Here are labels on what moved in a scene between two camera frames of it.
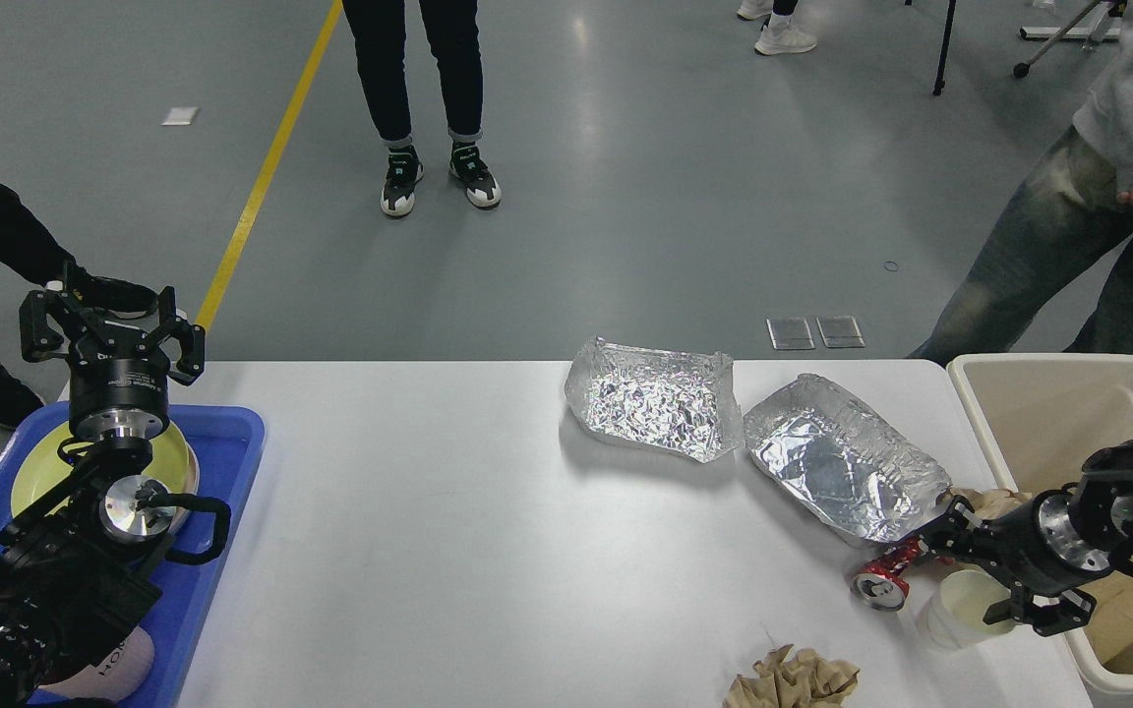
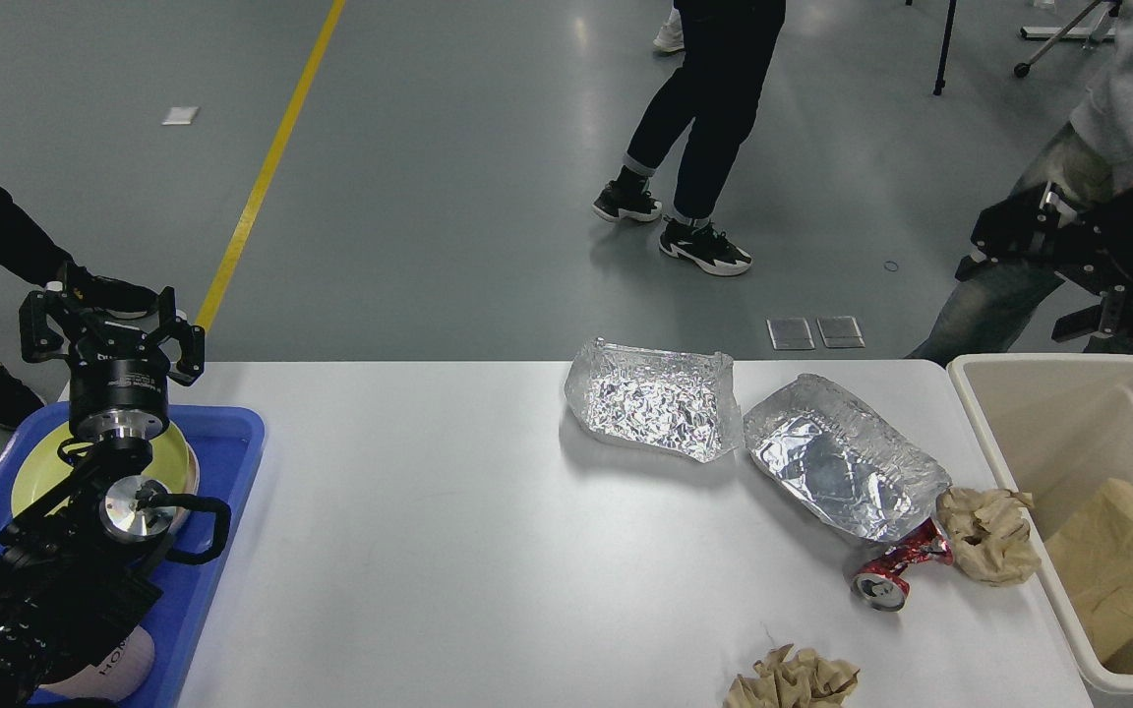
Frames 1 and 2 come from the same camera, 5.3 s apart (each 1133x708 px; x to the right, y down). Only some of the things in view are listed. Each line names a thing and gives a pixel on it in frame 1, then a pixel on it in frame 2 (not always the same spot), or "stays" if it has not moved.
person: (453, 31) -> (728, 48)
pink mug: (115, 678) stays
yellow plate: (172, 462) stays
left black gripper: (118, 387) stays
